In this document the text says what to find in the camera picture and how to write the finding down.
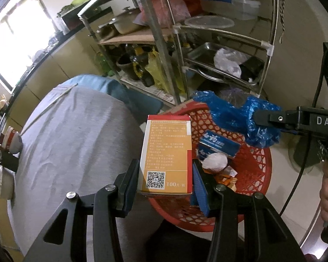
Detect white paper ball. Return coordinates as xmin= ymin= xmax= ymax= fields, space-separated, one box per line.
xmin=202 ymin=153 xmax=228 ymax=171

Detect red and white bowl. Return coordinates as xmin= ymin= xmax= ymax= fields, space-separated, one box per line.
xmin=0 ymin=127 xmax=19 ymax=144
xmin=3 ymin=134 xmax=24 ymax=153

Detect microwave oven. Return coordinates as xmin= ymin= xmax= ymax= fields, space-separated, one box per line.
xmin=61 ymin=5 xmax=112 ymax=30

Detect black cable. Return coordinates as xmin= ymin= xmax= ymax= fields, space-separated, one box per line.
xmin=278 ymin=44 xmax=327 ymax=217

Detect yellow plastic bag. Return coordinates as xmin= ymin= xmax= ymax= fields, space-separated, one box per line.
xmin=148 ymin=50 xmax=186 ymax=93

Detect orange medicine box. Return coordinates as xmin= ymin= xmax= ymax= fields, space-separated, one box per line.
xmin=137 ymin=115 xmax=194 ymax=198

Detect clear plastic storage box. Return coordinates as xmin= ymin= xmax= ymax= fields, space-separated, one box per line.
xmin=191 ymin=0 xmax=260 ymax=21

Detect white plastic bag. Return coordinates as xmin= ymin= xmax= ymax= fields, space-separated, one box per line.
xmin=214 ymin=47 xmax=249 ymax=78

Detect blue silver carton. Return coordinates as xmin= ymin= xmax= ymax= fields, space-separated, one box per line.
xmin=196 ymin=132 xmax=240 ymax=160

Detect pink plastic bag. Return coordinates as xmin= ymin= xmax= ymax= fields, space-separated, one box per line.
xmin=137 ymin=0 xmax=201 ymax=28

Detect metal storage rack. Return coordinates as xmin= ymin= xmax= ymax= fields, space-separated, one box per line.
xmin=78 ymin=0 xmax=286 ymax=107

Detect clear round plastic container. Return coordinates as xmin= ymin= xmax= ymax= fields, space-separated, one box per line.
xmin=184 ymin=16 xmax=235 ymax=29

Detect beige base cabinets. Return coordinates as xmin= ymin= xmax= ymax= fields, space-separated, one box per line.
xmin=3 ymin=27 xmax=118 ymax=131

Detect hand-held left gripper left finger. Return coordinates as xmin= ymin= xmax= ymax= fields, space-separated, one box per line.
xmin=23 ymin=158 xmax=141 ymax=262

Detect round stand base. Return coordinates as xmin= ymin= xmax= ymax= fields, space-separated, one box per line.
xmin=288 ymin=136 xmax=326 ymax=174

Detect steel tray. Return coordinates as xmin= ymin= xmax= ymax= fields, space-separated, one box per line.
xmin=186 ymin=42 xmax=264 ymax=84

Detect blue plastic bag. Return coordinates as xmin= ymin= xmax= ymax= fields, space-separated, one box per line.
xmin=193 ymin=90 xmax=283 ymax=148

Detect black cup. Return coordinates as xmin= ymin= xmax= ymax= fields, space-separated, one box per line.
xmin=0 ymin=150 xmax=19 ymax=172

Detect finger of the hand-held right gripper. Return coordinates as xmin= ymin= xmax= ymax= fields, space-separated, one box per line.
xmin=253 ymin=109 xmax=300 ymax=135

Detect window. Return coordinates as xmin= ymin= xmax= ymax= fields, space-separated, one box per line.
xmin=0 ymin=0 xmax=58 ymax=90

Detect cream cooking pot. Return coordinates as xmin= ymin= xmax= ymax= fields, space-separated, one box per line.
xmin=112 ymin=9 xmax=143 ymax=34

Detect red plastic basket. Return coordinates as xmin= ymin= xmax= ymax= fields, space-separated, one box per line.
xmin=148 ymin=102 xmax=272 ymax=232

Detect blue cloth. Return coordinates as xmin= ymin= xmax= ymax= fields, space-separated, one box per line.
xmin=64 ymin=74 xmax=164 ymax=112

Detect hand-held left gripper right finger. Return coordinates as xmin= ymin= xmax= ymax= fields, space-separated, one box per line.
xmin=190 ymin=160 xmax=307 ymax=262

